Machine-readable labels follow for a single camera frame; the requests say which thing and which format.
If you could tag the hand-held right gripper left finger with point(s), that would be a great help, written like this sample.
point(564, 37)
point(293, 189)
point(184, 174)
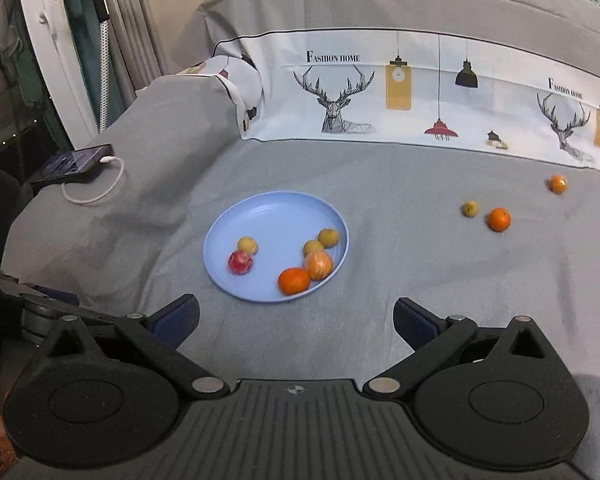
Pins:
point(180, 317)

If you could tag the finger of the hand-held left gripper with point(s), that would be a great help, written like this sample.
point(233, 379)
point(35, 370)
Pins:
point(55, 294)

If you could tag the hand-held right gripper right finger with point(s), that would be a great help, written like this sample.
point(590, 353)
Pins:
point(416, 325)

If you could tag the plastic-wrapped red apple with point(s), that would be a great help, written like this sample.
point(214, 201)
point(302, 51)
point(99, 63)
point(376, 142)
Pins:
point(241, 262)

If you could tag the small yellow-green plum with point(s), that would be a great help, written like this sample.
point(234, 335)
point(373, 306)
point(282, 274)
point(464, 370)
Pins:
point(312, 246)
point(470, 208)
point(247, 245)
point(329, 236)

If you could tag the plastic-wrapped orange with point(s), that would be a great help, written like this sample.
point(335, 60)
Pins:
point(558, 183)
point(318, 265)

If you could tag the bare orange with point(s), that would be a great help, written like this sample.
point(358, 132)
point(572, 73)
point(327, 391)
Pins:
point(294, 281)
point(499, 219)

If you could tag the light blue plate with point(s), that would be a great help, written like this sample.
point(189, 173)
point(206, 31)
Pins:
point(275, 220)

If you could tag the person's left hand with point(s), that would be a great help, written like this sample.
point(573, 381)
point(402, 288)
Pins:
point(0, 437)

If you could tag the black smartphone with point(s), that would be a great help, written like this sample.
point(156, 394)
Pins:
point(75, 162)

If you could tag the grey printed pillow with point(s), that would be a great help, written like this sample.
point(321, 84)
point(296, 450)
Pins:
point(180, 110)

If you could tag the black white patterned pole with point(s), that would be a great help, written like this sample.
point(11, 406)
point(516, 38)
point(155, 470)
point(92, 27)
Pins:
point(105, 75)

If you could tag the beige curtain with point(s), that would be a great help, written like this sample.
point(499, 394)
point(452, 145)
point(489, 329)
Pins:
point(140, 25)

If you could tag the grey printed duvet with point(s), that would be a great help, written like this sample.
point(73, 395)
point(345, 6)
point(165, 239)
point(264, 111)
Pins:
point(380, 0)

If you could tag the white window frame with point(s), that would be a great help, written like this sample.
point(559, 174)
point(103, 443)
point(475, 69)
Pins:
point(55, 35)

